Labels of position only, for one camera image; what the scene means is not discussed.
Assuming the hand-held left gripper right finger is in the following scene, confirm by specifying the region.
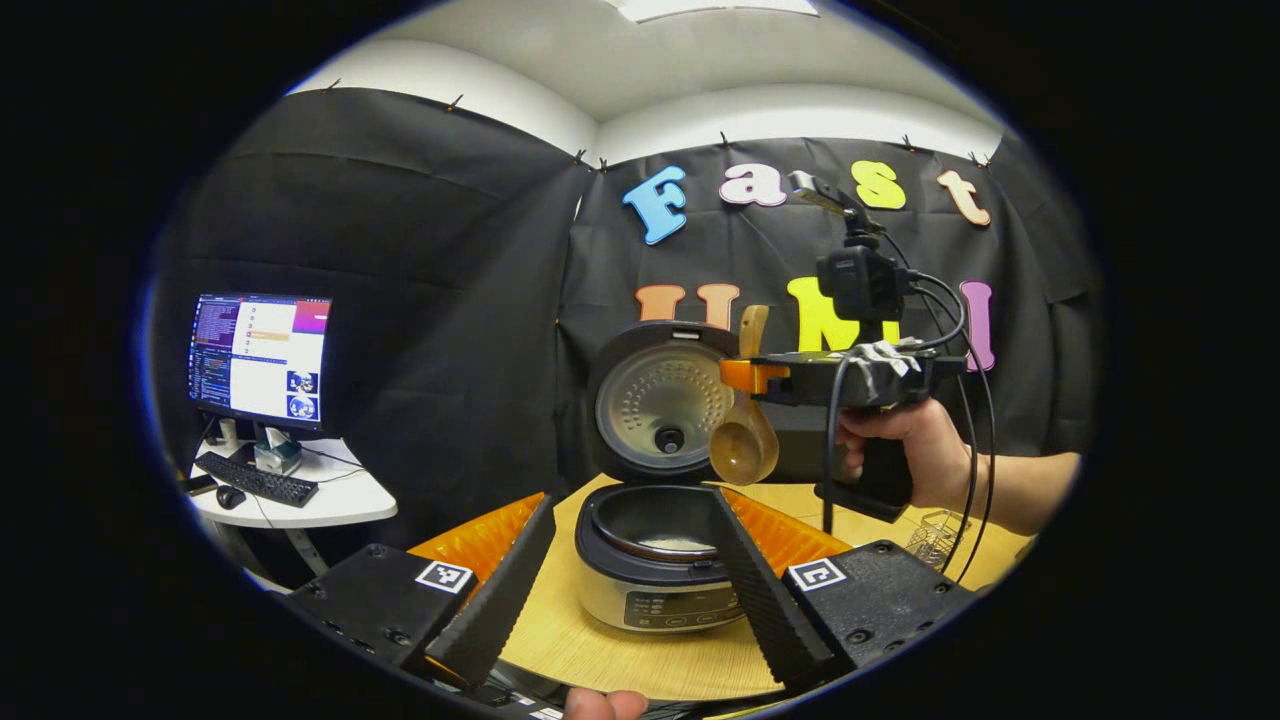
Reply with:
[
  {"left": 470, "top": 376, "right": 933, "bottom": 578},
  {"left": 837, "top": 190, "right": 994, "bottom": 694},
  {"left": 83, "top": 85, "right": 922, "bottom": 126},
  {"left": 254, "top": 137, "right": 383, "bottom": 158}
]
[{"left": 708, "top": 488, "right": 976, "bottom": 693}]

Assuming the black silver rice cooker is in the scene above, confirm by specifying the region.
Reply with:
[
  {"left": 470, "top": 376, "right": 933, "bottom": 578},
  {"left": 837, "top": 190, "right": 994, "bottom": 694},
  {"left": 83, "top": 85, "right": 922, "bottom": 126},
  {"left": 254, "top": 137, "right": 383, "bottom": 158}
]
[{"left": 573, "top": 320, "right": 751, "bottom": 633}]

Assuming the white side table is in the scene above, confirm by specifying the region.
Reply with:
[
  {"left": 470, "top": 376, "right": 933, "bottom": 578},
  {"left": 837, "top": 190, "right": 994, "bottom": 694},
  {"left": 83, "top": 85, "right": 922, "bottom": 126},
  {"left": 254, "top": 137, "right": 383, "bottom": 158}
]
[{"left": 188, "top": 438, "right": 398, "bottom": 581}]

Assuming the black keyboard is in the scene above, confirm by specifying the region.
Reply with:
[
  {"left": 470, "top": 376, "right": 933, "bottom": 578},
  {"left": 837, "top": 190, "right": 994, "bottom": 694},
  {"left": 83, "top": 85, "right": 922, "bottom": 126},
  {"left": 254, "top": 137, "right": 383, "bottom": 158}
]
[{"left": 195, "top": 450, "right": 319, "bottom": 508}]

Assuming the wooden spoon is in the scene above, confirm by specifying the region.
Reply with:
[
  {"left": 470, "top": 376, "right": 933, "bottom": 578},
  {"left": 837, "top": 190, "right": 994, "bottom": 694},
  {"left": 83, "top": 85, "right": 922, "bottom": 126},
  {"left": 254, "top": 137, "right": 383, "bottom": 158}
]
[{"left": 708, "top": 304, "right": 781, "bottom": 488}]

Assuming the metal wire chopstick holder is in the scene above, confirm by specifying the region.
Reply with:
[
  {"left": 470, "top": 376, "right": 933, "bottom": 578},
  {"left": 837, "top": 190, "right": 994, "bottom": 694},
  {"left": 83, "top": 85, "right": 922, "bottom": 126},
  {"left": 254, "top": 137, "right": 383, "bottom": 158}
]
[{"left": 905, "top": 508, "right": 973, "bottom": 573}]

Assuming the computer monitor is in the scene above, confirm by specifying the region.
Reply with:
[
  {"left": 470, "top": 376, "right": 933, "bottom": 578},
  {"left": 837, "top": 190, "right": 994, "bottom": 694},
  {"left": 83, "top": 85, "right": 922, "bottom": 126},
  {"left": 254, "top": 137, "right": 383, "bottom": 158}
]
[{"left": 188, "top": 292, "right": 332, "bottom": 431}]

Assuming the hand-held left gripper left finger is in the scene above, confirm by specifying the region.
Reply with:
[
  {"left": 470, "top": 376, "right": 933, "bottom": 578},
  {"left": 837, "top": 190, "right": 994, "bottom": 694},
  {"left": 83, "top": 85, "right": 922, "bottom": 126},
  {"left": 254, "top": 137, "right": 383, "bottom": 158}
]
[{"left": 290, "top": 492, "right": 557, "bottom": 691}]

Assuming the ceiling light panel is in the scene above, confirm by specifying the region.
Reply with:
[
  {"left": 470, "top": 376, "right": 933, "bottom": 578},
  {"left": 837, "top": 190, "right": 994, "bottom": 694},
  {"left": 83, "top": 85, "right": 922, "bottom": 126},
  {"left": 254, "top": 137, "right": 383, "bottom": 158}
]
[{"left": 605, "top": 0, "right": 821, "bottom": 23}]

